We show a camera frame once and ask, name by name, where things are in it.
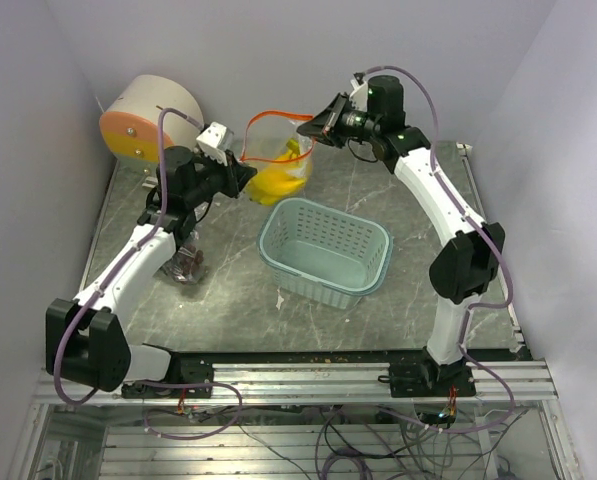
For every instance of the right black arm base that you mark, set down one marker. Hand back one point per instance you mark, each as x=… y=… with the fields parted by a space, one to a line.
x=424 y=378

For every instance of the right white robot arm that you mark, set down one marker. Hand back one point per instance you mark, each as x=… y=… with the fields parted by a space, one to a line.
x=468 y=260

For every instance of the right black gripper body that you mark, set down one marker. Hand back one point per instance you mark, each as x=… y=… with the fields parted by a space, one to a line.
x=355 y=124

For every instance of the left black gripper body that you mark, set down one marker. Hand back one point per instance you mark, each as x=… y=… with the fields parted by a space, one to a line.
x=216 y=177

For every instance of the white cylinder orange lid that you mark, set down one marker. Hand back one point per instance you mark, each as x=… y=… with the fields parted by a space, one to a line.
x=129 y=125

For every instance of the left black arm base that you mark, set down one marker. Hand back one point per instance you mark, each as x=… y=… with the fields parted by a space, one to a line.
x=184 y=368

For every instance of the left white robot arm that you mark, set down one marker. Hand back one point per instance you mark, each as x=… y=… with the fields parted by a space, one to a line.
x=85 y=336

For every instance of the light blue plastic basket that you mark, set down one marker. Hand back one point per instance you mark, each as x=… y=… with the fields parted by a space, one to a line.
x=324 y=254

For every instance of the aluminium frame rail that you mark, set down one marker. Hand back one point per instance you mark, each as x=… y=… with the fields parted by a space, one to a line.
x=355 y=383

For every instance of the clear zip bag orange zipper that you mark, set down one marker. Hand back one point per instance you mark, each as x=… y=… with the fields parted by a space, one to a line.
x=185 y=228

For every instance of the red grape bunch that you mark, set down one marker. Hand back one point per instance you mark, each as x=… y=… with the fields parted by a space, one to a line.
x=186 y=266

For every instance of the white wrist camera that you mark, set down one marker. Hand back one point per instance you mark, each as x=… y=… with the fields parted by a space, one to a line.
x=214 y=141
x=359 y=93

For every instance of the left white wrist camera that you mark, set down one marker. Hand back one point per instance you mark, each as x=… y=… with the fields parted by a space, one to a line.
x=214 y=141

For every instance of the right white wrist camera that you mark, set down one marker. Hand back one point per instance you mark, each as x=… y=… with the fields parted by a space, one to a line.
x=359 y=93

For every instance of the yellow banana bunch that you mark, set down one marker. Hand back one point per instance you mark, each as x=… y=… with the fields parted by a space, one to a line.
x=284 y=177

